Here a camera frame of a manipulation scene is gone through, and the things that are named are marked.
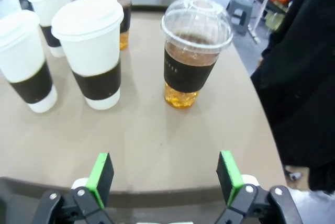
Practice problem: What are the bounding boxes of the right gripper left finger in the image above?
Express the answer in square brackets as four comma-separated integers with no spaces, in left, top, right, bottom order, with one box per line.
[31,152,116,224]

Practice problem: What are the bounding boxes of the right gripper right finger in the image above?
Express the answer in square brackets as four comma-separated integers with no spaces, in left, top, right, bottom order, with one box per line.
[214,150,304,224]

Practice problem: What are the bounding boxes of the iced coffee cup dome lid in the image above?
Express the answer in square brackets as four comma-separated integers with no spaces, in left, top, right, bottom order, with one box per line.
[88,0,138,51]
[160,0,234,109]

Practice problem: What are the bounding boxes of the white paper cup black sleeve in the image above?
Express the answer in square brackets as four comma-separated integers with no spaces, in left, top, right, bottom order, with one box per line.
[27,0,72,58]
[0,9,58,114]
[51,0,125,110]

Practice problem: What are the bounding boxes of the black white shoe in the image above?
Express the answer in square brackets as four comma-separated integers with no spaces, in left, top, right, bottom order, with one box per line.
[284,165,311,183]

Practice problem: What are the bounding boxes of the person in black cardigan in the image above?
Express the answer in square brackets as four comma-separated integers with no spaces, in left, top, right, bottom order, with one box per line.
[250,0,335,193]

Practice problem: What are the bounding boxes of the grey plastic stool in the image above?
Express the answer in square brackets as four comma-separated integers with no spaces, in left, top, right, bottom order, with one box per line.
[226,0,256,36]

